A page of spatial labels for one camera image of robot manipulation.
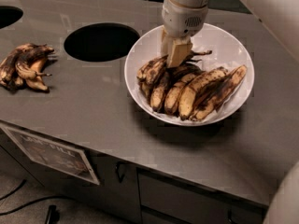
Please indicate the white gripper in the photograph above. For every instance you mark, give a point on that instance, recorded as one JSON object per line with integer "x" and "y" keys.
{"x": 178, "y": 20}

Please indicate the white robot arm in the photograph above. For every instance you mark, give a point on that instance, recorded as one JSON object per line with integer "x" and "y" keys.
{"x": 281, "y": 19}

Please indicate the dark banana in bowl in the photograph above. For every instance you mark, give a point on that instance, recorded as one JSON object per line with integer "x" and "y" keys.
{"x": 187, "y": 69}

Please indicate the white bowl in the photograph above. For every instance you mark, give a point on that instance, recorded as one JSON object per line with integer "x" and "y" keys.
{"x": 227, "y": 51}

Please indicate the small banana bowl left edge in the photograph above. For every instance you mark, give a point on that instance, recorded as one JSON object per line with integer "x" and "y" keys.
{"x": 155, "y": 95}

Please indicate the large yellow spotted banana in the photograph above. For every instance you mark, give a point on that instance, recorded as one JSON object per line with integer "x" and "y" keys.
{"x": 196, "y": 87}

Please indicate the yellow banana in bowl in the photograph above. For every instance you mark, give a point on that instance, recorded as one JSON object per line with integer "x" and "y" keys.
{"x": 171, "y": 99}

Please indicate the yellow banana on counter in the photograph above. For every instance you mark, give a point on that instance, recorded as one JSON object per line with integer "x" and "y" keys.
{"x": 37, "y": 83}

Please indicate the top dark banana on counter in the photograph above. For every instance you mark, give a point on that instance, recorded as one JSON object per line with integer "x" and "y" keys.
{"x": 23, "y": 64}

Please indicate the dark banana on counter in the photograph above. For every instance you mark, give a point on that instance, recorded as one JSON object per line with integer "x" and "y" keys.
{"x": 7, "y": 66}
{"x": 23, "y": 64}

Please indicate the left dark banana on counter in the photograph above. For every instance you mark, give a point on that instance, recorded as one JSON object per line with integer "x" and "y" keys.
{"x": 7, "y": 66}

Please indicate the framed landfill sign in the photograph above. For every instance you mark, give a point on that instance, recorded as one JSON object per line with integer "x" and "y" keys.
{"x": 55, "y": 155}

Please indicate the grey cabinet drawer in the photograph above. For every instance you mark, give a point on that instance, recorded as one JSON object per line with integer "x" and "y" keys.
{"x": 188, "y": 204}

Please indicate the black object on floor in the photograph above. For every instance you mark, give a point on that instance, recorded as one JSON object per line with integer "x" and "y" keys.
{"x": 52, "y": 216}

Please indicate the black cabinet handle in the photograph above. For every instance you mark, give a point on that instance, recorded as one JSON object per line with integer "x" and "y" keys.
{"x": 120, "y": 170}

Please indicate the black drawer handle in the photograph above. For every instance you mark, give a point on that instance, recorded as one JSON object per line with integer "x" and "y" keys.
{"x": 230, "y": 217}

